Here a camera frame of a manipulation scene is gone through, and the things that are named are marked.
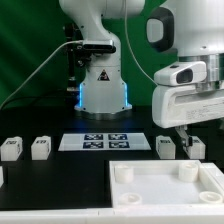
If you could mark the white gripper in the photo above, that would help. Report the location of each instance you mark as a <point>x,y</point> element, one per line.
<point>183,105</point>

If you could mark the white square tabletop part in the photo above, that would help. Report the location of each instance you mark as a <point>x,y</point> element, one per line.
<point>158,182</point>

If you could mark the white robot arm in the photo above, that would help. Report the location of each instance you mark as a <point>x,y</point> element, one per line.
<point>194,29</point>

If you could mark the white corner obstacle right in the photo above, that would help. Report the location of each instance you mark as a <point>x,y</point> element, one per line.
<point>212,178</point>

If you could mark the white sheet with markers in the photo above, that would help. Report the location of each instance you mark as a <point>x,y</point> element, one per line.
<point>104,142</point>

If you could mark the white block left edge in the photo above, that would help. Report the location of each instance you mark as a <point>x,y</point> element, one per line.
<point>1,177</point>

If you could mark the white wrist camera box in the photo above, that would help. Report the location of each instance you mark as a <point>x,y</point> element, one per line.
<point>181,73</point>

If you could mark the white front rail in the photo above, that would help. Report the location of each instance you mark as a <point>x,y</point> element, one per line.
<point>150,215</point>

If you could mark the black camera on base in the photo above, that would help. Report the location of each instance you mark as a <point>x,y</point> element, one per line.
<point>90,46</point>

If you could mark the black camera stand pole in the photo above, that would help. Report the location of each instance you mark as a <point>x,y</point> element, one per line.
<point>70,30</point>

